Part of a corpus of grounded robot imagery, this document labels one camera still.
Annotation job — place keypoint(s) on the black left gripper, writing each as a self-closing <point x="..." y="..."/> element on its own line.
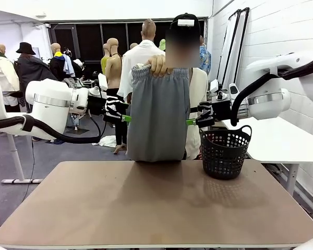
<point x="96" y="105"/>

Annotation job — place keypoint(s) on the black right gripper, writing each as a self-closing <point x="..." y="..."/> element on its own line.
<point x="222" y="110"/>

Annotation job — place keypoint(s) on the grey training pants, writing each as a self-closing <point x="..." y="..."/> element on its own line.
<point x="157" y="117"/>

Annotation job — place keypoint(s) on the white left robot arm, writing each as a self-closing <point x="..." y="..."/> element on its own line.
<point x="49" y="104"/>

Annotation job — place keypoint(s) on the person's right hand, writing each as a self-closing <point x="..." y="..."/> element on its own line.
<point x="158" y="66"/>

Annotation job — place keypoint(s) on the person in cream cardigan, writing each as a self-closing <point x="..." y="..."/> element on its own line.
<point x="198" y="86"/>

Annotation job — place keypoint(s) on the white cloth on floor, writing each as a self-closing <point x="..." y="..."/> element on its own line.
<point x="107" y="142"/>

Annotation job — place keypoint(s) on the beige mannequin in black trousers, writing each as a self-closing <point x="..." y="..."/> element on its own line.
<point x="114" y="75"/>

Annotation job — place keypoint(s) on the black perforated plastic basket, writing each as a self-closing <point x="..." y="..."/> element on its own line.
<point x="224" y="156"/>

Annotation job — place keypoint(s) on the mannequin in yellow-green top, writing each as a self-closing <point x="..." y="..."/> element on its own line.
<point x="104" y="62"/>

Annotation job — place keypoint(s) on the mannequin in blue floral shirt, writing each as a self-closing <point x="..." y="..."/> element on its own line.
<point x="205" y="61"/>

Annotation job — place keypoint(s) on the tall mannequin in white shirt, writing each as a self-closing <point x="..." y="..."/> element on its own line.
<point x="141" y="56"/>

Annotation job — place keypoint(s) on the bare beige mannequin head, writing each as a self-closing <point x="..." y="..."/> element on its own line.
<point x="133" y="46"/>

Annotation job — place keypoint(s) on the black framed leaning panel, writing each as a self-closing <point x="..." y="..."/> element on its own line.
<point x="238" y="39"/>
<point x="228" y="52"/>

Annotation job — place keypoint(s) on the large white table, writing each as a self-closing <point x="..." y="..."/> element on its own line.
<point x="276" y="140"/>

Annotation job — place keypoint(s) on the mannequin with green hood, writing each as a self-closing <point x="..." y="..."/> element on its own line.
<point x="162" y="44"/>

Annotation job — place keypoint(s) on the mannequin with yellow scarf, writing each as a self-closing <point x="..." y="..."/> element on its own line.
<point x="60" y="65"/>

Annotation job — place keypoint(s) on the black cap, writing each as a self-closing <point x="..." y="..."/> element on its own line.
<point x="174" y="22"/>

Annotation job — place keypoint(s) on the mannequin with black bucket hat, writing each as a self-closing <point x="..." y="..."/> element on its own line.
<point x="34" y="67"/>

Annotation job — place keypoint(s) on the white table with tube leg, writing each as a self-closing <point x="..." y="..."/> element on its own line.
<point x="15" y="156"/>

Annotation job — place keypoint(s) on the mannequin in cream jacket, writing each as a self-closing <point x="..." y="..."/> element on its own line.
<point x="2" y="70"/>

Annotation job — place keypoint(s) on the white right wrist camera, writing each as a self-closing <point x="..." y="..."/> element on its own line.
<point x="214" y="85"/>

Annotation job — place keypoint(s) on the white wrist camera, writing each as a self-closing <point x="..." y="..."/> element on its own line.
<point x="214" y="85"/>
<point x="102" y="82"/>

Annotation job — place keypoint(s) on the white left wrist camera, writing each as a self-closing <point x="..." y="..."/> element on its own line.
<point x="102" y="82"/>

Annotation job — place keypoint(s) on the white head-mounted camera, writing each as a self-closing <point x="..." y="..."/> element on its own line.
<point x="186" y="22"/>

